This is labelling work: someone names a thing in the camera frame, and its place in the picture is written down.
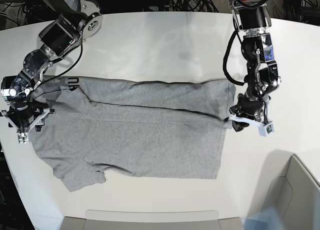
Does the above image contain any black cable bundle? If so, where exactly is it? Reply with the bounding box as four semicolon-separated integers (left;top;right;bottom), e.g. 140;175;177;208
172;0;220;14

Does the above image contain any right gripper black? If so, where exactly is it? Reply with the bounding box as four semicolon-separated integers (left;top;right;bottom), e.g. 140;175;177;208
5;101;49;130

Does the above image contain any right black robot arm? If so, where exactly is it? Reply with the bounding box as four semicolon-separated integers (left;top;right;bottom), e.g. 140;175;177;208
1;0;103;134

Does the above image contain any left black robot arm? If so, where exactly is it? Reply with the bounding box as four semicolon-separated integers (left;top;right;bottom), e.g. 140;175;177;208
222;0;281;137

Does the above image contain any blue blurry object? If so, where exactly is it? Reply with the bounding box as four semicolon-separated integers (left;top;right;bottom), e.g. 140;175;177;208
242;207;286;230

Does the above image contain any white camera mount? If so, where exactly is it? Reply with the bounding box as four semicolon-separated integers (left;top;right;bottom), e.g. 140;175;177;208
0;107;55;144
223;114;275;137

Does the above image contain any grey T-shirt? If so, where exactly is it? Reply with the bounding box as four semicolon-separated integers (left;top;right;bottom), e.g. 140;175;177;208
30;77;235;192

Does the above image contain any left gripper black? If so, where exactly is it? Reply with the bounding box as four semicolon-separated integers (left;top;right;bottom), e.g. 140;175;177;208
229;94;270;132

